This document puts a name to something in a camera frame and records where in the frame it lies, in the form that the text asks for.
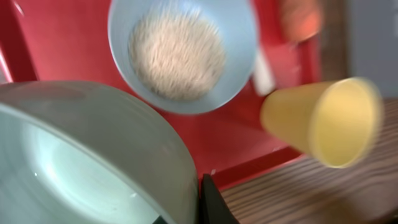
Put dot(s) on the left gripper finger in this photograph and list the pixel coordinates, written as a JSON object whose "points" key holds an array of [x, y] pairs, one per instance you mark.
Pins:
{"points": [[213, 208]]}

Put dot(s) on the mint green bowl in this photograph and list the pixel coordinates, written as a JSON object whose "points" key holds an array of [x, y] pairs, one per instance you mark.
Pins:
{"points": [[84, 152]]}

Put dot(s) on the yellow plastic cup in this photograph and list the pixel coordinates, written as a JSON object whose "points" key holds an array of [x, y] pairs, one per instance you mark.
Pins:
{"points": [[337, 123]]}

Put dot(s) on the white rice pile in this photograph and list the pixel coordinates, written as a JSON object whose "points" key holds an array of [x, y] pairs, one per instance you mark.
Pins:
{"points": [[177, 56]]}

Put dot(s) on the light blue bowl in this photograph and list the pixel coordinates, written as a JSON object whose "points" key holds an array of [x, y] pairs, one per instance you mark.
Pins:
{"points": [[237, 25]]}

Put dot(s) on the orange carrot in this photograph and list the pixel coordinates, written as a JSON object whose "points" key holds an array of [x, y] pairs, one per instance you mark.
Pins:
{"points": [[300, 19]]}

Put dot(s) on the grey dishwasher rack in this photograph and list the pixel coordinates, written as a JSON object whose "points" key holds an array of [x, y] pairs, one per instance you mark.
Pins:
{"points": [[372, 42]]}

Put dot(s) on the white plastic spoon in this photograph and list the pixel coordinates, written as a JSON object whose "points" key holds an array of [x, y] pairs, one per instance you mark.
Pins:
{"points": [[262, 78]]}

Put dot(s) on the red serving tray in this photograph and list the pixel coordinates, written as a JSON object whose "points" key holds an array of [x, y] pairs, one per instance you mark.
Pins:
{"points": [[67, 40]]}

